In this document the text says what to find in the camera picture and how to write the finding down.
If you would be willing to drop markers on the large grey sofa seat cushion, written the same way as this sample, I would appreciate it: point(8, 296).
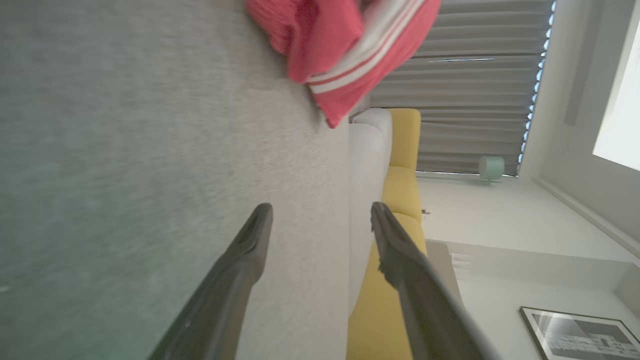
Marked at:
point(150, 175)

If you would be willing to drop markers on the mint green lamp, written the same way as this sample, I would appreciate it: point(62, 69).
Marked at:
point(491, 168)

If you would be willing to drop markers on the red jersey with white trim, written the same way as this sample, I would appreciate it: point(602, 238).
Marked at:
point(410, 45)

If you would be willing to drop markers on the small grey sofa cushion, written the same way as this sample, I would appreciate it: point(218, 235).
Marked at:
point(367, 165)

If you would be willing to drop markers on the bright window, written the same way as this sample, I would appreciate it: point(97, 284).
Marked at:
point(622, 125)

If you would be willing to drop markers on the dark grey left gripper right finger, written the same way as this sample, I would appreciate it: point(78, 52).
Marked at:
point(420, 300)

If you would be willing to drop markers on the framed black white picture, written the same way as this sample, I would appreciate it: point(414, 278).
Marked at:
point(580, 335)

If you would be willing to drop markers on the grey pleated curtain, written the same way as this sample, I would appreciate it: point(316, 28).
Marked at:
point(470, 100)

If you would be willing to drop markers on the red mesh shorts white band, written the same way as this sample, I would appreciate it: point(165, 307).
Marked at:
point(270, 20)

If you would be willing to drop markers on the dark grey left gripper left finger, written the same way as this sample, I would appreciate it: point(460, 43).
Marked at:
point(225, 290)

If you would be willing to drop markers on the yellow sofa cushion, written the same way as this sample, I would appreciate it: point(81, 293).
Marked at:
point(400, 190)

